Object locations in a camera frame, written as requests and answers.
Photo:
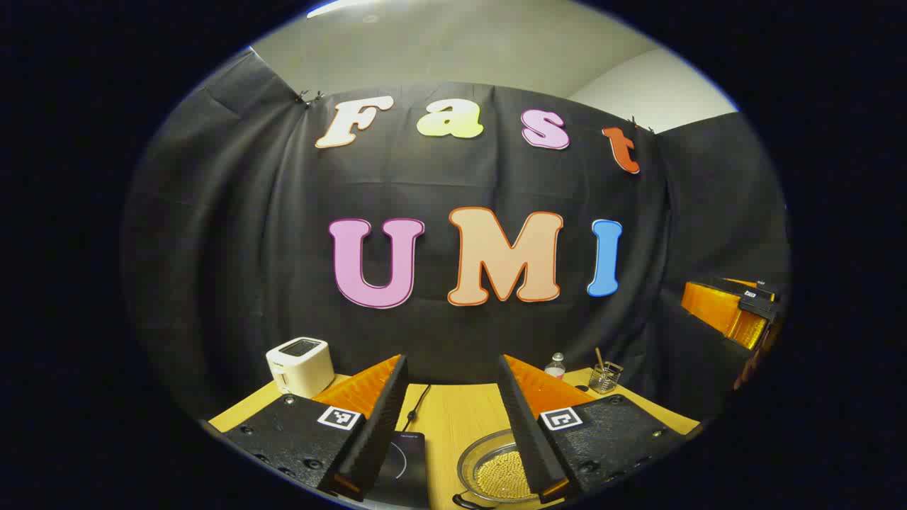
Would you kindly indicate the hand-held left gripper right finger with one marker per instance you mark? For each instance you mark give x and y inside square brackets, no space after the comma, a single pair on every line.
[528,439]

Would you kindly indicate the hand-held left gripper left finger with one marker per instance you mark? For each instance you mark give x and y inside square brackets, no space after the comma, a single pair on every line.
[379,425]

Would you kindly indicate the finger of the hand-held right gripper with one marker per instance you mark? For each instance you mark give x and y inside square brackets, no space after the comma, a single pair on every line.
[758,283]
[716,308]

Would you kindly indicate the black induction cooktop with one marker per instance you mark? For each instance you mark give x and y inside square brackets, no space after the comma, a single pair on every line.
[407,460]

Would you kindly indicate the pile of yellow beans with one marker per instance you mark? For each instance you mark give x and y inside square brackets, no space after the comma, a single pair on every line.
[499,478]

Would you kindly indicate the white bottle with pink label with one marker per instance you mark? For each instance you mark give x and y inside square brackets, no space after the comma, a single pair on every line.
[555,368]

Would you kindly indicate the white toaster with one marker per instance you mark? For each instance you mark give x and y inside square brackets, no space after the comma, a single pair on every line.
[305,372]

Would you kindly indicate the wooden stick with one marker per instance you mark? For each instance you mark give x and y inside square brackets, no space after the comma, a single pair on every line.
[599,358]

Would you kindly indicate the black cloth clip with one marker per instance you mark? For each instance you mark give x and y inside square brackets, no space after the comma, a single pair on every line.
[635,125]
[310,97]

